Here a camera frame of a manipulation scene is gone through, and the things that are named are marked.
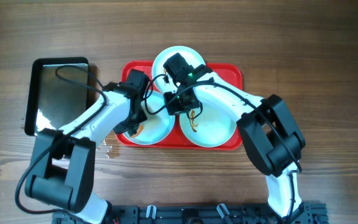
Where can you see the white plate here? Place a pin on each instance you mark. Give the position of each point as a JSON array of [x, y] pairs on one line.
[[207, 128], [191, 56], [158, 126]]

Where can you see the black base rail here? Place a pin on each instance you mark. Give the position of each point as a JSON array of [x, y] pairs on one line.
[[246, 214]]

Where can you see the black metal water tray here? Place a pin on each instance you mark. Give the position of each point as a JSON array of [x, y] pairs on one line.
[[53, 102]]

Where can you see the red plastic tray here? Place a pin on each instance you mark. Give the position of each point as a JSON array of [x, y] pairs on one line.
[[176, 139]]

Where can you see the white plate top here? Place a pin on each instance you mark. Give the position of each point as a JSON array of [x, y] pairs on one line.
[[191, 56]]

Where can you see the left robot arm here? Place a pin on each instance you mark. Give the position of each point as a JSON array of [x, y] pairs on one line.
[[61, 170]]

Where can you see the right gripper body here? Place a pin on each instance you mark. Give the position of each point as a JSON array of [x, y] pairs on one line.
[[183, 106]]

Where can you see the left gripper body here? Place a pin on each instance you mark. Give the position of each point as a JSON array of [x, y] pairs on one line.
[[132, 125]]

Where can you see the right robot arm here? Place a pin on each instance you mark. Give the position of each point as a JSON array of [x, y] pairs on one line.
[[269, 133]]

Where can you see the teal orange sponge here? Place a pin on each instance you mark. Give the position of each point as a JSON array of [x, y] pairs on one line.
[[137, 131]]

